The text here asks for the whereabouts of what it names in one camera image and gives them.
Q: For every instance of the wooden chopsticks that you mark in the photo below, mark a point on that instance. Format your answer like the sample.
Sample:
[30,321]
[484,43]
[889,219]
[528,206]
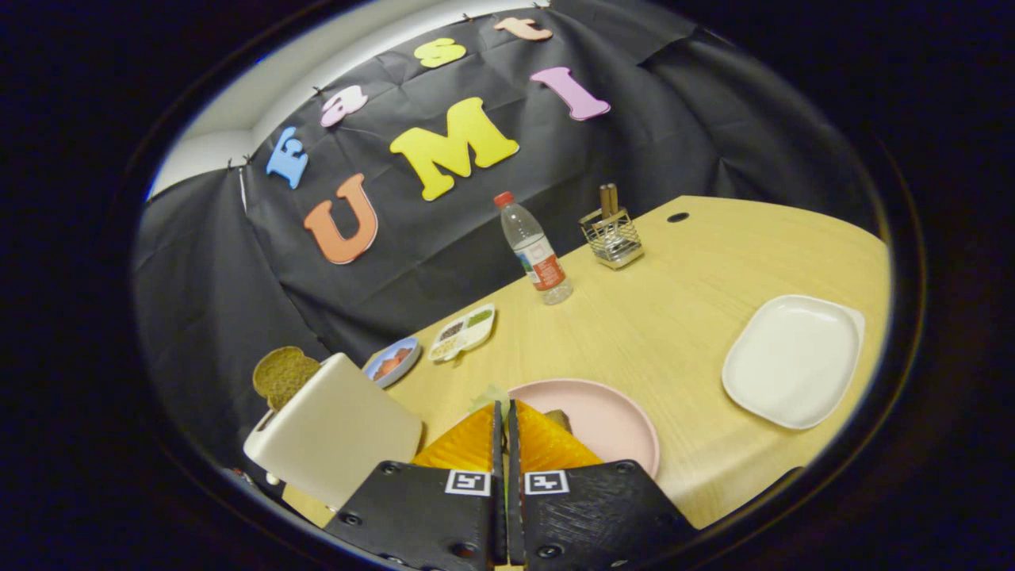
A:
[607,202]

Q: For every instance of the red tomato slices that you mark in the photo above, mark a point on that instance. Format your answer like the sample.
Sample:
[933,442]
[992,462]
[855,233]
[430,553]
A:
[392,362]

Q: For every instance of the square brown bread slice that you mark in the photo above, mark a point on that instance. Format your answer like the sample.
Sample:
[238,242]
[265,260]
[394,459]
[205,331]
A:
[560,420]

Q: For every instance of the green lettuce leaf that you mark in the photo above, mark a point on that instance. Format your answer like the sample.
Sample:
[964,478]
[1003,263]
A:
[490,396]

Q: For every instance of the white toaster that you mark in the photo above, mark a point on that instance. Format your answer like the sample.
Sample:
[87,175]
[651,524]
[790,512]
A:
[341,432]

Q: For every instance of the pink plate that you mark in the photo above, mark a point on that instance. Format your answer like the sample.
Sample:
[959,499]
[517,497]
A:
[610,420]

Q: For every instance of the white divided condiment tray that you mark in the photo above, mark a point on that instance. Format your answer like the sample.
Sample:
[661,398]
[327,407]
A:
[464,333]

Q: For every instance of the white plate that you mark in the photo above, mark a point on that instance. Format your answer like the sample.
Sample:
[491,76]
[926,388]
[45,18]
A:
[793,361]

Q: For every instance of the round brown bread slice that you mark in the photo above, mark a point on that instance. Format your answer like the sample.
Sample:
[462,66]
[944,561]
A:
[284,374]

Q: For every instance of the small blue dish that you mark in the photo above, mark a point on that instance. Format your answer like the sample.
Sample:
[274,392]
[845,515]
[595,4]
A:
[413,349]

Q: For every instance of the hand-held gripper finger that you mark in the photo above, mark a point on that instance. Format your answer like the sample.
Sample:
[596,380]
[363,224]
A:
[512,444]
[498,444]

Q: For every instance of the clear plastic water bottle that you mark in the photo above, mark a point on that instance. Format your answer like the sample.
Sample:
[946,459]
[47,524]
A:
[533,254]

